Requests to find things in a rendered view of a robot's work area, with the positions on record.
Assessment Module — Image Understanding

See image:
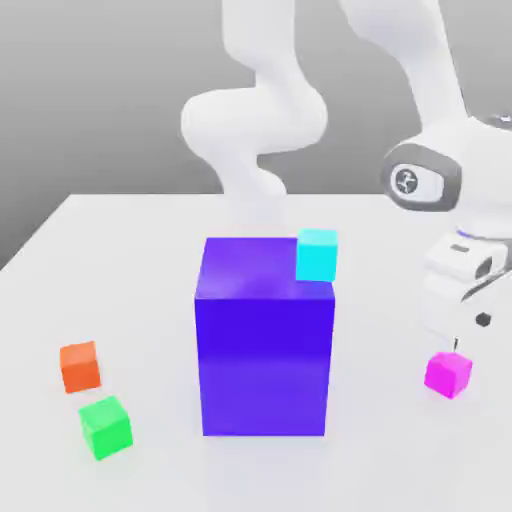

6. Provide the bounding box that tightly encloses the large purple box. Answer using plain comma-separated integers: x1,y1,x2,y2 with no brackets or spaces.
194,236,336,438

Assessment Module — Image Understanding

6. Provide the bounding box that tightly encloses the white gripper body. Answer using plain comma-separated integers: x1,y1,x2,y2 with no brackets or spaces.
422,270,512,350

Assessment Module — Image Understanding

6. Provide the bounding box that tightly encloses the small orange cube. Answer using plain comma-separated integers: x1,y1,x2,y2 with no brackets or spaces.
59,340,103,395

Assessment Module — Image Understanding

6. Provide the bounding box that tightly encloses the small green cube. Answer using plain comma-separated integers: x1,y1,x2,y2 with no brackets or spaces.
77,395,135,462

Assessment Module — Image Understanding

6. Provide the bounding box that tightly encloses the small cyan cube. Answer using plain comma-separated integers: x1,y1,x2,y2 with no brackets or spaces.
295,228,340,284

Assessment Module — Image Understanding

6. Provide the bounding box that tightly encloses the small magenta cube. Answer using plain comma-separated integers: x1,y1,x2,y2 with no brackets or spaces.
423,351,474,401

